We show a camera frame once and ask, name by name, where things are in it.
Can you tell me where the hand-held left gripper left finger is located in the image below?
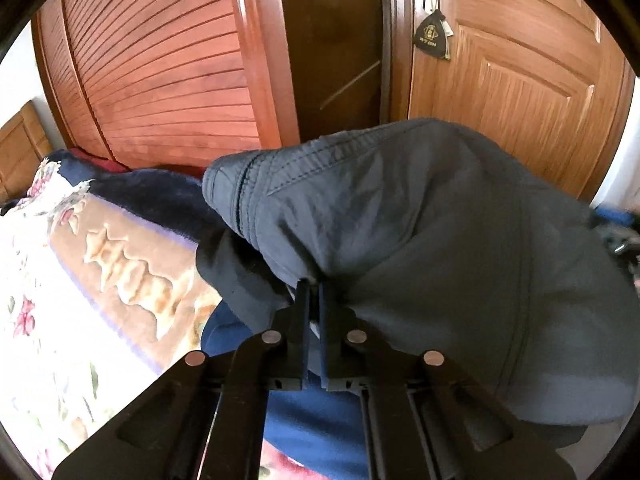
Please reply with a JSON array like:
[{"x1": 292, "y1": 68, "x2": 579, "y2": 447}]
[{"x1": 51, "y1": 278, "x2": 311, "y2": 480}]

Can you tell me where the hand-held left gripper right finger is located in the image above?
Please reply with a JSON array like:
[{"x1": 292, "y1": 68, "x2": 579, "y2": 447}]
[{"x1": 319, "y1": 280, "x2": 576, "y2": 480}]

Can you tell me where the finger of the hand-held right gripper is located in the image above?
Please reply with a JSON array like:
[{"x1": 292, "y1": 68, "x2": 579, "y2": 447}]
[{"x1": 597, "y1": 208, "x2": 638, "y2": 228}]

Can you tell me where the black jacket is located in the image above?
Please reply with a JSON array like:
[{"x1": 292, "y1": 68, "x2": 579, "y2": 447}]
[{"x1": 202, "y1": 117, "x2": 639, "y2": 427}]

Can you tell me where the black clothing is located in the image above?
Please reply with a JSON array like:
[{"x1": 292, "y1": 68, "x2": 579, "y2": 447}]
[{"x1": 195, "y1": 227, "x2": 301, "y2": 337}]

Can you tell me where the blue cloth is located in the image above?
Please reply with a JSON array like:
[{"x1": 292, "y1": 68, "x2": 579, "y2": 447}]
[{"x1": 200, "y1": 300, "x2": 382, "y2": 480}]

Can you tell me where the wooden door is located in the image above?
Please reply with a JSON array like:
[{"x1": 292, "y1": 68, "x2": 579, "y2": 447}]
[{"x1": 406, "y1": 0, "x2": 635, "y2": 202}]

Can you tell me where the floral blanket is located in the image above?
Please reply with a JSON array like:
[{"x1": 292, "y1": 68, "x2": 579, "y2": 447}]
[{"x1": 0, "y1": 149, "x2": 281, "y2": 480}]

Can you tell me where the red bed sheet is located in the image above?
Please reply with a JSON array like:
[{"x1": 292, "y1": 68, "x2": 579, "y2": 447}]
[{"x1": 70, "y1": 147, "x2": 127, "y2": 174}]

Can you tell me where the black key pouch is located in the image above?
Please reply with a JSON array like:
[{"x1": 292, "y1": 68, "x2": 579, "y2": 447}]
[{"x1": 413, "y1": 9, "x2": 454, "y2": 61}]

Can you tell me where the wooden slatted wardrobe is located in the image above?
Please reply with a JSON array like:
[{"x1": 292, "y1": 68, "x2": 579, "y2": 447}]
[{"x1": 31, "y1": 0, "x2": 392, "y2": 172}]

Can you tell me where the wooden bed headboard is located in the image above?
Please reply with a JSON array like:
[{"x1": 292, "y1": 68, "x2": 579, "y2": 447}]
[{"x1": 0, "y1": 100, "x2": 54, "y2": 204}]

